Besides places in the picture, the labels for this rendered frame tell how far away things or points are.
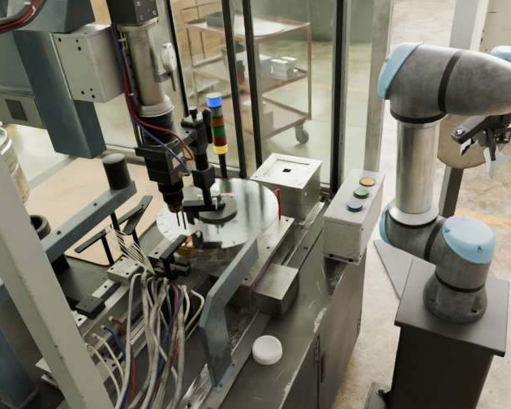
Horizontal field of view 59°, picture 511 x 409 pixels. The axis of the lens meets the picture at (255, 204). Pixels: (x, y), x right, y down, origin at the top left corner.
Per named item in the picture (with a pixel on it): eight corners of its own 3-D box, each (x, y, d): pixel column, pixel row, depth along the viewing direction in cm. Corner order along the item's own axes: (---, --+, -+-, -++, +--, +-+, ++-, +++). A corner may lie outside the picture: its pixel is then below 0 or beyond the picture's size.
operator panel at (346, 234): (349, 205, 154) (351, 167, 146) (382, 212, 150) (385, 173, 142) (322, 256, 134) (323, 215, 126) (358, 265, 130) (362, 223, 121)
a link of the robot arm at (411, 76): (427, 273, 112) (447, 66, 77) (374, 248, 121) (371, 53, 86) (450, 243, 118) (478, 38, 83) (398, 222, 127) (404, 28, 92)
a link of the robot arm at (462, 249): (474, 297, 104) (487, 251, 96) (420, 271, 112) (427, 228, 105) (495, 269, 111) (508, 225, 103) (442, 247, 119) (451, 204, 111)
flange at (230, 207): (229, 194, 129) (228, 187, 127) (243, 214, 120) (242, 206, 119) (191, 204, 126) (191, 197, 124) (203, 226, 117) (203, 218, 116)
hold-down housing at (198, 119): (205, 178, 113) (193, 101, 101) (220, 183, 110) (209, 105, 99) (190, 189, 109) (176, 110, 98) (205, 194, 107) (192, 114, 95)
